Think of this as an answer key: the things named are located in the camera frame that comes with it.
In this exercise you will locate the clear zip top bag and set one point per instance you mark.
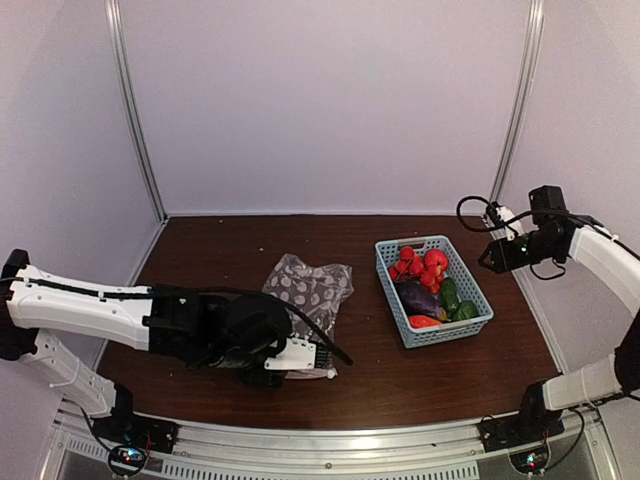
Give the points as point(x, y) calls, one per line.
point(316, 291)

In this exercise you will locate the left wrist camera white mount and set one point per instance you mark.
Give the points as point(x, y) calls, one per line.
point(299, 354)

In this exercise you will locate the red lychee fruit bunch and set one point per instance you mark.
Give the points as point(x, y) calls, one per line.
point(410, 267)

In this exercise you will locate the green pepper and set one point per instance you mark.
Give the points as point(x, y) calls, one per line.
point(466, 310)

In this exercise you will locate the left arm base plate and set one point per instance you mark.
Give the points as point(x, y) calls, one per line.
point(139, 431)

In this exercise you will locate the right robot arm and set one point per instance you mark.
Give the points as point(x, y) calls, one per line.
point(593, 315)

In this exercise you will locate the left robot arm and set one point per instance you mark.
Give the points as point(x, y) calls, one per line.
point(251, 333)

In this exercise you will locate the left round circuit board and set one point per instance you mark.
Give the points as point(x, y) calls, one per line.
point(126, 460)

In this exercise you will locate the round circuit board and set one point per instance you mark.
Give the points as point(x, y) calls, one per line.
point(529, 462)
point(126, 460)

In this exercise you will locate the red wax apple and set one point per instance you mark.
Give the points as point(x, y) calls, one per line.
point(436, 262)

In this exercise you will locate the light blue plastic basket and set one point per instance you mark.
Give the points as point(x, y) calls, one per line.
point(431, 293)

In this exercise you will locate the aluminium frame post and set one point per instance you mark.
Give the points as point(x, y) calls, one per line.
point(528, 66)
point(117, 35)

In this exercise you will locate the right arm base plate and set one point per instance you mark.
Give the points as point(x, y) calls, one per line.
point(507, 432)

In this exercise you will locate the orange red pepper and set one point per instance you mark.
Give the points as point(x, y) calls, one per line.
point(423, 322)

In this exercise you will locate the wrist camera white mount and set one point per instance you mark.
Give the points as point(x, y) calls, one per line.
point(503, 220)
point(299, 354)

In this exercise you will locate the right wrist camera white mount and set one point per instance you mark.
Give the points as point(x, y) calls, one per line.
point(503, 220)

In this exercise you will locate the right aluminium frame post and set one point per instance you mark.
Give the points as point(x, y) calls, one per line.
point(528, 66)

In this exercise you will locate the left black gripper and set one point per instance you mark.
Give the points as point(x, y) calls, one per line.
point(275, 379)

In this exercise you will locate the green cucumber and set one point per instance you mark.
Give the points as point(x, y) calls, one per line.
point(448, 296)

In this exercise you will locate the left aluminium frame post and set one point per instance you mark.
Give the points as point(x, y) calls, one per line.
point(117, 35)

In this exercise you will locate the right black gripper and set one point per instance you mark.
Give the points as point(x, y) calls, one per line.
point(501, 257)

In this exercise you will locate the front aluminium rail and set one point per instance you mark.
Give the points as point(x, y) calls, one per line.
point(443, 451)

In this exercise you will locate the purple eggplant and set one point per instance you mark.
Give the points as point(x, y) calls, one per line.
point(416, 300)

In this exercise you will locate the right round circuit board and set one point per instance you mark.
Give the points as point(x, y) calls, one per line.
point(529, 462)

